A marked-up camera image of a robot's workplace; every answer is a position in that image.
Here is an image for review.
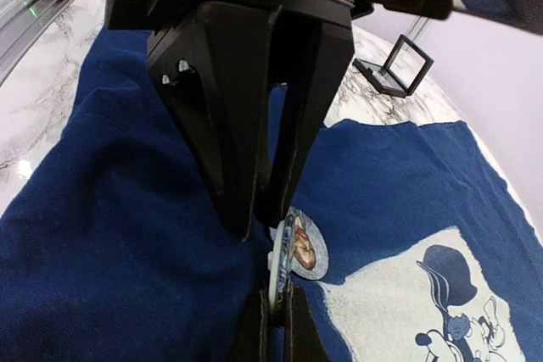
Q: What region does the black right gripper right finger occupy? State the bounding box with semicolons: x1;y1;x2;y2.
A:
282;285;329;362

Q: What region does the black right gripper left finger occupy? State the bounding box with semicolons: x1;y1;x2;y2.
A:
227;290;271;362

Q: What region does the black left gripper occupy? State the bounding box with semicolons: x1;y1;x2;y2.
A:
104;0;373;240

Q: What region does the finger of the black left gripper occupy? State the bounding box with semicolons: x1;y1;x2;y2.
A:
262;12;354;227

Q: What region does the round blue brooch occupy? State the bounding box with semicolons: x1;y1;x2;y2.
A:
288;207;329;281

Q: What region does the navy blue printed t-shirt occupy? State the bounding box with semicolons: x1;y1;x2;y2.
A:
1;30;542;361

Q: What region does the black open case far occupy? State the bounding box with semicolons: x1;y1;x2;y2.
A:
352;35;434;98

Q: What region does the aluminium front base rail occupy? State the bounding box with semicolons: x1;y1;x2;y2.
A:
1;0;74;84

